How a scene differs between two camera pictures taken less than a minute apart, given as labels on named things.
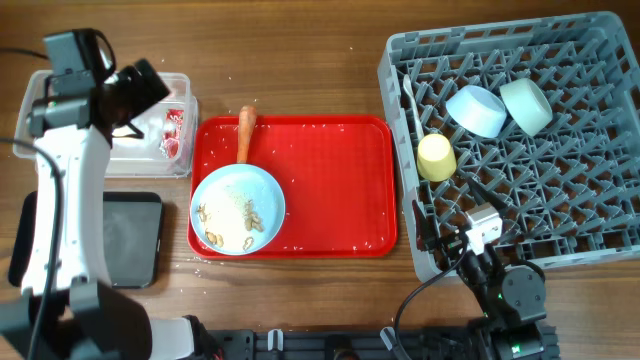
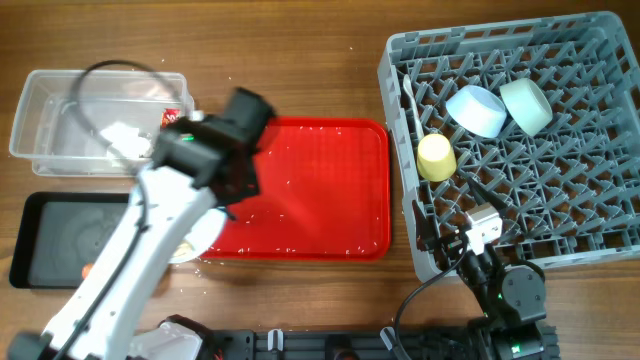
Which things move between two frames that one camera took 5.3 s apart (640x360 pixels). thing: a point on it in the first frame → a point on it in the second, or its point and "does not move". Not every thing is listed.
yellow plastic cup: [436, 158] does not move
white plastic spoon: [407, 85] does not move
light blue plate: [237, 209] → [199, 237]
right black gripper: [451, 239] does not move
